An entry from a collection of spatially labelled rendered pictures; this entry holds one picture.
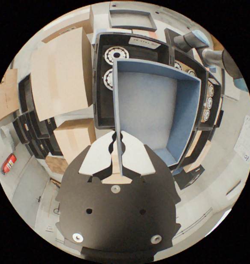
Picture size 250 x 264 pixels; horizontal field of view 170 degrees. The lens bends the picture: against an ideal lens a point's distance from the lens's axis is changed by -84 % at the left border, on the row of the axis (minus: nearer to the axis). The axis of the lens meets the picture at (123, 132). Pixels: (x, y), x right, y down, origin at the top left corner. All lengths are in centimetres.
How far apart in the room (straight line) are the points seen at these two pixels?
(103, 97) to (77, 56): 22
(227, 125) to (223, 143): 62
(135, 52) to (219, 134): 358
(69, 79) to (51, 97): 12
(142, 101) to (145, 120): 4
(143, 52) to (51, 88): 45
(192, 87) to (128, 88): 13
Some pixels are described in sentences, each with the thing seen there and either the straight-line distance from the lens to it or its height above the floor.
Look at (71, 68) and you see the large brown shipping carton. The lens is 38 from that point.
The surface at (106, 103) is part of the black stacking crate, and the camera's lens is 41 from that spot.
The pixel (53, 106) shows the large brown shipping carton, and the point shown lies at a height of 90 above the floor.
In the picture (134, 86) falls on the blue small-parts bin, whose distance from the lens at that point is 17.
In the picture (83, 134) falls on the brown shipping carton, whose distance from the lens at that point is 45.
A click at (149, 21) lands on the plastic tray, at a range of 77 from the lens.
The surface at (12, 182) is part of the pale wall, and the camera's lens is 273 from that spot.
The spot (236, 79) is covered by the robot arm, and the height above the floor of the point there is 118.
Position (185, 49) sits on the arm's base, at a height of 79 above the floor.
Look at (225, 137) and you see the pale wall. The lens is 365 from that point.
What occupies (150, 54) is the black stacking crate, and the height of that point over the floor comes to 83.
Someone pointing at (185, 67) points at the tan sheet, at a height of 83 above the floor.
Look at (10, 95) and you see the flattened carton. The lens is 252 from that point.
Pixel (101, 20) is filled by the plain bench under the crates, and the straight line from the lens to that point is 79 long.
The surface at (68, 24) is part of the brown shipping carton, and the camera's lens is 62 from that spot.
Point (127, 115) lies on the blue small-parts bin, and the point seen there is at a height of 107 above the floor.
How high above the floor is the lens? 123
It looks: 60 degrees down
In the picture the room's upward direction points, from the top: 165 degrees clockwise
